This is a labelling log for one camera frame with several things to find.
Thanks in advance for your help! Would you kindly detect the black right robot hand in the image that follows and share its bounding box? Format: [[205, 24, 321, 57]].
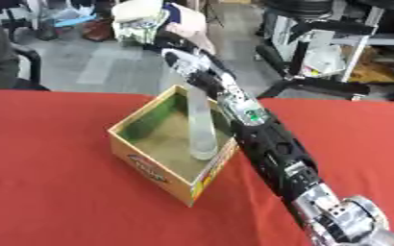
[[150, 33, 243, 101]]

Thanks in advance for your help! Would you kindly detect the clear plastic bottle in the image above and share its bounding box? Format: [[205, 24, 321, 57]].
[[185, 86, 221, 161]]

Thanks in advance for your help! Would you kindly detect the tan cardboard box green inside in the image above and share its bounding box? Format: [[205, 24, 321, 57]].
[[106, 84, 243, 208]]

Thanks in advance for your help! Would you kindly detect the brown bag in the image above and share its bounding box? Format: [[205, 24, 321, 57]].
[[81, 18, 116, 42]]

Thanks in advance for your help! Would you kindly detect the light blue flat item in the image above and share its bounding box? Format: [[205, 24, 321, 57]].
[[52, 13, 98, 29]]

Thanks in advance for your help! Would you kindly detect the black chair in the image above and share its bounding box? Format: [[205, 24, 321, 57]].
[[10, 42, 53, 92]]

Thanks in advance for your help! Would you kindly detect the white metal frame cart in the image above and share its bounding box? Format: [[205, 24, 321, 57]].
[[269, 6, 394, 84]]

